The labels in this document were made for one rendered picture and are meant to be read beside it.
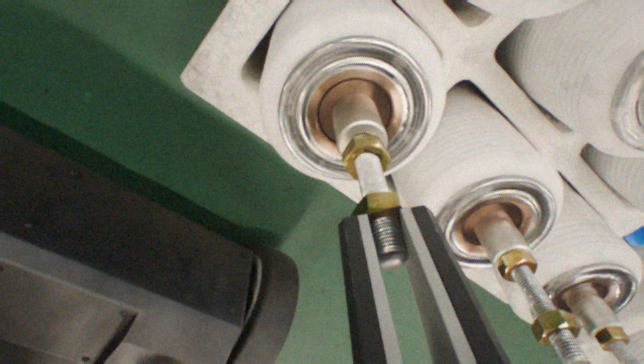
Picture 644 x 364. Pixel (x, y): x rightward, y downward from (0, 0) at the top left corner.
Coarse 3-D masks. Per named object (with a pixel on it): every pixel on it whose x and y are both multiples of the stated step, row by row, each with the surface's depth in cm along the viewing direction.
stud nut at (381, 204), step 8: (376, 192) 12; (384, 192) 12; (392, 192) 12; (360, 200) 12; (368, 200) 12; (376, 200) 12; (384, 200) 12; (392, 200) 12; (400, 200) 12; (360, 208) 12; (368, 208) 11; (376, 208) 11; (384, 208) 11; (392, 208) 11; (400, 208) 11; (368, 216) 11; (376, 216) 11; (384, 216) 11; (392, 216) 11; (400, 224) 12
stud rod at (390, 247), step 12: (360, 156) 14; (372, 156) 14; (360, 168) 14; (372, 168) 14; (360, 180) 14; (372, 180) 13; (384, 180) 13; (372, 192) 13; (372, 228) 11; (384, 228) 11; (396, 228) 11; (384, 240) 11; (396, 240) 11; (384, 252) 10; (396, 252) 10; (384, 264) 11; (396, 264) 11
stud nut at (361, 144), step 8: (360, 136) 15; (368, 136) 15; (376, 136) 15; (352, 144) 15; (360, 144) 14; (368, 144) 14; (376, 144) 14; (344, 152) 15; (352, 152) 14; (360, 152) 14; (368, 152) 14; (376, 152) 14; (384, 152) 15; (344, 160) 15; (352, 160) 15; (384, 160) 15; (352, 168) 15; (384, 168) 15; (352, 176) 15
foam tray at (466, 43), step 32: (256, 0) 22; (288, 0) 22; (416, 0) 22; (448, 0) 29; (224, 32) 23; (256, 32) 23; (448, 32) 23; (480, 32) 23; (192, 64) 24; (224, 64) 24; (256, 64) 29; (448, 64) 24; (480, 64) 25; (224, 96) 25; (256, 96) 25; (512, 96) 26; (256, 128) 26; (544, 128) 28; (576, 160) 29; (352, 192) 30; (576, 192) 37; (608, 192) 31; (608, 224) 34; (640, 224) 34
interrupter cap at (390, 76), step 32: (320, 64) 17; (352, 64) 17; (384, 64) 17; (416, 64) 17; (288, 96) 17; (320, 96) 18; (384, 96) 18; (416, 96) 18; (288, 128) 18; (320, 128) 19; (384, 128) 19; (416, 128) 19; (320, 160) 20
